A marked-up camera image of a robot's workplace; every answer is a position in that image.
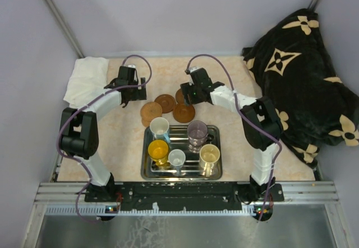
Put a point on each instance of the black floral blanket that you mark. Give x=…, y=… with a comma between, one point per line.
x=292, y=67

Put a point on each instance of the steel tray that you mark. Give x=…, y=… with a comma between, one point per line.
x=191, y=169

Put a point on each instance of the wooden coaster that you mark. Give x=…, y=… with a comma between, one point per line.
x=179, y=97
x=183, y=113
x=166, y=101

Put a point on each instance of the cream mug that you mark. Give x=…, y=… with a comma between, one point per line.
x=209, y=156

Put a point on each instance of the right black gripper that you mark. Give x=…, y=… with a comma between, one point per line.
x=186, y=88

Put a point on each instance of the yellow cup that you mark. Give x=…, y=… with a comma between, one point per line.
x=158, y=151

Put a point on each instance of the white folded cloth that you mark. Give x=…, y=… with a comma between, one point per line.
x=87, y=81

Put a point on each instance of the purple glass mug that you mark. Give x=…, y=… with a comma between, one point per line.
x=198, y=135

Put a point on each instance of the aluminium rail frame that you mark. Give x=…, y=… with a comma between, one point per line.
x=188, y=214

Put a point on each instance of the small clear grey cup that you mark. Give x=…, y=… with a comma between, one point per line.
x=177, y=159

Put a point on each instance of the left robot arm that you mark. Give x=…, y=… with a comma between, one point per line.
x=79, y=138

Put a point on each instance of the white and blue cup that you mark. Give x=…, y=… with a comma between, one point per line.
x=159, y=127

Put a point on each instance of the woven coaster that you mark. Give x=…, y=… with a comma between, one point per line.
x=150, y=110
x=145, y=122

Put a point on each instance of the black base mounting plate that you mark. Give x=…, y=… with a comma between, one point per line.
x=178, y=196

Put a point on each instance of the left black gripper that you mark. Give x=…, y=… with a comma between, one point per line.
x=140, y=94

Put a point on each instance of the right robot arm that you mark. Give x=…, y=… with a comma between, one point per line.
x=261, y=125

